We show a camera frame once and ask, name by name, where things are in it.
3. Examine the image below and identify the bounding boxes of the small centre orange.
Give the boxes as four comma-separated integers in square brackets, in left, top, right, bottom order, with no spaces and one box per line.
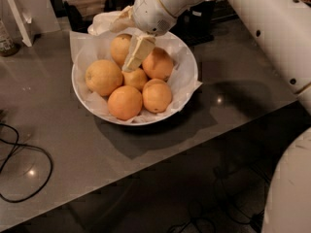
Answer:
[122,68,148,90]

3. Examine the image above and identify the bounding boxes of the white sign stand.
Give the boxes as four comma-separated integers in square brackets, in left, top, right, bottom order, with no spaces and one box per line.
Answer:
[7,0,34,47]

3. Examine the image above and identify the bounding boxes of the white paper liner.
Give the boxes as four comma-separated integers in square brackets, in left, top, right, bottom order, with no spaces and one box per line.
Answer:
[69,27,203,124]

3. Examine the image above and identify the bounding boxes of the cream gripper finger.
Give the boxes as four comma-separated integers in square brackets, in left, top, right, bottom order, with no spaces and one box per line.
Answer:
[122,34,156,72]
[109,6,135,33]

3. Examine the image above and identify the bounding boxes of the white bowl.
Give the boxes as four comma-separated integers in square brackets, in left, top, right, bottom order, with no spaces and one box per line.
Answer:
[71,27,199,127]

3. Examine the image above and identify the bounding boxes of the floor cables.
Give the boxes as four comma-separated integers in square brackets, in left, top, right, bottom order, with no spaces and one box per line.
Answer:
[166,152,273,233]

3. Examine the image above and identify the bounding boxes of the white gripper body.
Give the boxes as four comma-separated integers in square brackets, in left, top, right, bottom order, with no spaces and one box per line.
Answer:
[132,0,205,36]

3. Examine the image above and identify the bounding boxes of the glass bottle with label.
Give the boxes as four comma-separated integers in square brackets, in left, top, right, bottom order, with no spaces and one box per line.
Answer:
[0,19,18,57]

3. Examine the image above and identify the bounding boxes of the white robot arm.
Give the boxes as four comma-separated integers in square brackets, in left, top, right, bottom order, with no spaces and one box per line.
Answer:
[110,0,311,233]

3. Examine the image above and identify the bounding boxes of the black cable on table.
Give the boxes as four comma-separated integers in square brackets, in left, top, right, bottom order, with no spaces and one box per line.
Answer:
[0,122,53,204]

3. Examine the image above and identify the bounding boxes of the black cup holder right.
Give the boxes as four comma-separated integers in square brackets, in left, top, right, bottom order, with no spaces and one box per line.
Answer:
[189,1,215,37]

